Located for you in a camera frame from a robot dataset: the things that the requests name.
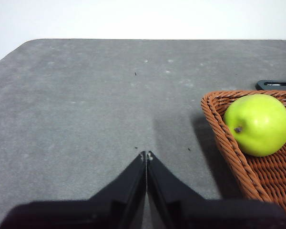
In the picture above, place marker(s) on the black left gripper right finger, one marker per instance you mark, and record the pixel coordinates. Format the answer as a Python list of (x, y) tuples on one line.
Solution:
[(193, 214)]

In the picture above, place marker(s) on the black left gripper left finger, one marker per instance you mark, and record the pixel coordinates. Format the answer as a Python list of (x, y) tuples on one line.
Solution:
[(105, 212)]

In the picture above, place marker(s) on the green apple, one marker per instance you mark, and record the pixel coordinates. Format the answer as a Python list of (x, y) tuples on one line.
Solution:
[(259, 126)]

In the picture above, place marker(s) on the brown woven wicker basket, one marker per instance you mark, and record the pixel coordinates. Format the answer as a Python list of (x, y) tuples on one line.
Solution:
[(264, 179)]

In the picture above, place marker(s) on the black flat tray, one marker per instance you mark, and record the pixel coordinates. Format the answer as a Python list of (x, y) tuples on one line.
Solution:
[(262, 86)]

